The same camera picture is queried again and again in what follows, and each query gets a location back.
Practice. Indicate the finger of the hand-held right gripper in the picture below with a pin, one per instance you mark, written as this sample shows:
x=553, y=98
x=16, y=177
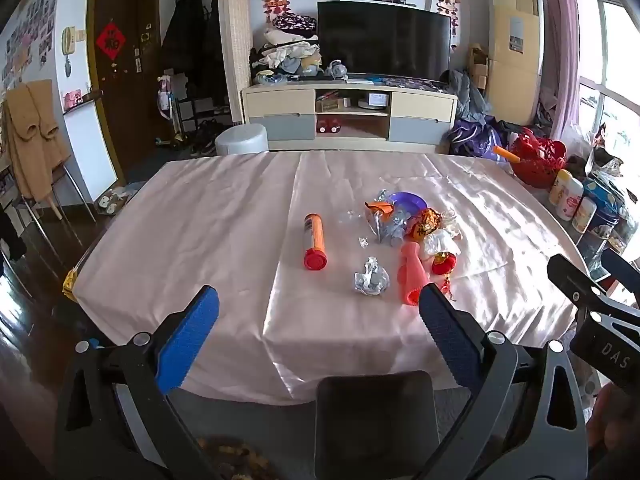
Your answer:
x=575, y=280
x=622, y=272

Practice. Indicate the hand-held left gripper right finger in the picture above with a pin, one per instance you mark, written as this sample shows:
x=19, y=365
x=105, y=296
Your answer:
x=447, y=340

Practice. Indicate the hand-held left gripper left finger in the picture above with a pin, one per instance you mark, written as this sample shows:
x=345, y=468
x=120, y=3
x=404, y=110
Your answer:
x=189, y=340

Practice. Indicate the pink plastic cup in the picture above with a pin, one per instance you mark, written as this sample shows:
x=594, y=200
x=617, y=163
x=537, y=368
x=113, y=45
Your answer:
x=412, y=272

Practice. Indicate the small red lantern ornament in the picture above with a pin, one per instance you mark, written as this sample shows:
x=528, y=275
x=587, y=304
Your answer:
x=444, y=263

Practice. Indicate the white wrapper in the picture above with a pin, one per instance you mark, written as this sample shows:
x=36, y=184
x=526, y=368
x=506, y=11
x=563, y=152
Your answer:
x=439, y=246

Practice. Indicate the silver foil ball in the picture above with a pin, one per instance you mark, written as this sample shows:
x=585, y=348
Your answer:
x=372, y=277

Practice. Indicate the black trash bin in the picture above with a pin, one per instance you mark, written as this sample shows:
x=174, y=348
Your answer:
x=375, y=420

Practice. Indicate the gold orange foil wrapper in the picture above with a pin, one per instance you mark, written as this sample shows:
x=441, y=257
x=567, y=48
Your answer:
x=424, y=224

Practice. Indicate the silver blue plastic wrapper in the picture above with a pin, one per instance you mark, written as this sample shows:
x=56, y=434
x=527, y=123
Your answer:
x=387, y=227

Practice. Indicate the small silver foil scrap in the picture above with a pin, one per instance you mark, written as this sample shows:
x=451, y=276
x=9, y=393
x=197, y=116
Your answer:
x=364, y=242

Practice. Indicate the purple plastic plate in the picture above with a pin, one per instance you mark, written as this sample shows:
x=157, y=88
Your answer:
x=407, y=201

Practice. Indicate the orange cloth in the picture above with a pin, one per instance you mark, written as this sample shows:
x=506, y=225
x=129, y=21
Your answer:
x=380, y=207

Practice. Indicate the clear plastic scrap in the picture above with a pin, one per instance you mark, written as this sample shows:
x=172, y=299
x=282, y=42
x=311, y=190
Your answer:
x=350, y=217

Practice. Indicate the orange tube with red cap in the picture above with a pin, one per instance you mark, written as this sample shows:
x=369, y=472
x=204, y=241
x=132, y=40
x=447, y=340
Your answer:
x=314, y=240

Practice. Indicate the person's right hand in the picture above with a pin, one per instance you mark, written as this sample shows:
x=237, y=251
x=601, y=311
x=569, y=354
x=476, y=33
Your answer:
x=615, y=420

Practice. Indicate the blue round tin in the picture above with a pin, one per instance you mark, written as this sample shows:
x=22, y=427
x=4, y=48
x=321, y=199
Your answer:
x=607, y=210

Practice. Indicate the silver foil bag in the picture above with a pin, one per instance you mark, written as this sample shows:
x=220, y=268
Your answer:
x=606, y=160

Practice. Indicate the pink satin tablecloth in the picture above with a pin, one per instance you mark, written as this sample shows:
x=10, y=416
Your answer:
x=200, y=220

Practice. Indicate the red plastic basket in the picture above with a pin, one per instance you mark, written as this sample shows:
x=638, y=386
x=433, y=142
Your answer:
x=537, y=160

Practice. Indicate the orange foam stick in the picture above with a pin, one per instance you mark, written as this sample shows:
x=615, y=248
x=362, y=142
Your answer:
x=506, y=154

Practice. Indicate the pair of slippers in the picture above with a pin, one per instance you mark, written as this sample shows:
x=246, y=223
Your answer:
x=112, y=200

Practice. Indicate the purple bag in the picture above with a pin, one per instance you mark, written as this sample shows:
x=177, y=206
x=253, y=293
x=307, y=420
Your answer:
x=475, y=140

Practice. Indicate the metal chair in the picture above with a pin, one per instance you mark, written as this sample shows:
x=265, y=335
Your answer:
x=70, y=195

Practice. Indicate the white round stool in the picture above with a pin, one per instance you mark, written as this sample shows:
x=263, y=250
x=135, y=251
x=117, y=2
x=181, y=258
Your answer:
x=242, y=140

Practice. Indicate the grey clothing heap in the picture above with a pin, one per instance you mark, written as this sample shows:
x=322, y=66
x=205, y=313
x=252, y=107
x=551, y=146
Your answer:
x=467, y=95

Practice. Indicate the whiteboard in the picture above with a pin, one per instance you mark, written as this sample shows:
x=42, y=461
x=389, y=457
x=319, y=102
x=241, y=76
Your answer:
x=90, y=150

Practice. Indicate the black shoe rack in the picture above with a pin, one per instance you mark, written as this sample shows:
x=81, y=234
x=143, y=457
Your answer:
x=200, y=120

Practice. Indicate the cardboard boxes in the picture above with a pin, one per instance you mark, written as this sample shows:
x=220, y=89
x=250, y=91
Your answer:
x=478, y=67

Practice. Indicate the window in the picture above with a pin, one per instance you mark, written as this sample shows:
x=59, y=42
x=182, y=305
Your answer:
x=615, y=35

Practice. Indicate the dark brown door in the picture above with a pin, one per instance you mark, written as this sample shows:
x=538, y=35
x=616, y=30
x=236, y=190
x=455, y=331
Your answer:
x=127, y=110

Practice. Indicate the child scooter with pink bag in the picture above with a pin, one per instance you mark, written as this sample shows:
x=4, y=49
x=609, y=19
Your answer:
x=167, y=100

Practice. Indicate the pink curtain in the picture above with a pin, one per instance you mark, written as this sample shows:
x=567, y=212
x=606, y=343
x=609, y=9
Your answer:
x=557, y=35

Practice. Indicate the red bottles in cabinet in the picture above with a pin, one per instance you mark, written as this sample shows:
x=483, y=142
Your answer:
x=328, y=125

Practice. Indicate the beige coat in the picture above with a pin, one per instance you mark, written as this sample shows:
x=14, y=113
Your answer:
x=30, y=145

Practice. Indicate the cream grey television cabinet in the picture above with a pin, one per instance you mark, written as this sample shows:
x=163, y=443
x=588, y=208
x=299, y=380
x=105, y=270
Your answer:
x=280, y=105

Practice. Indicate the grey plush toy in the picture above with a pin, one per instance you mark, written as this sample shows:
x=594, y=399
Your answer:
x=336, y=70

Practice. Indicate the black hanging coats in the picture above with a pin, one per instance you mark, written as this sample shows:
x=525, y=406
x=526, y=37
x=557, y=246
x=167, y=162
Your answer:
x=192, y=45

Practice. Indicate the pile of clothes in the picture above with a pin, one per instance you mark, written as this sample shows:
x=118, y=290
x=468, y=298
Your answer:
x=285, y=55

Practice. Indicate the black flat television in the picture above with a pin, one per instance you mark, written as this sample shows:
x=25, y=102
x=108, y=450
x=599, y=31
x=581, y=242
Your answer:
x=385, y=40

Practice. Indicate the beige woven folding screen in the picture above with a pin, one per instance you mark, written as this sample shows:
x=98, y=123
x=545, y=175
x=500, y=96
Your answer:
x=235, y=35

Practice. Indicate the red diamond door decoration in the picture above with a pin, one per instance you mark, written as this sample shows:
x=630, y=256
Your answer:
x=110, y=41

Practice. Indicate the wall intercom phone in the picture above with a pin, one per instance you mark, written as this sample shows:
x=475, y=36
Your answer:
x=67, y=41

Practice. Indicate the wall photo collage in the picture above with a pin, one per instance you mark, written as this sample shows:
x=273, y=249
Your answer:
x=25, y=40

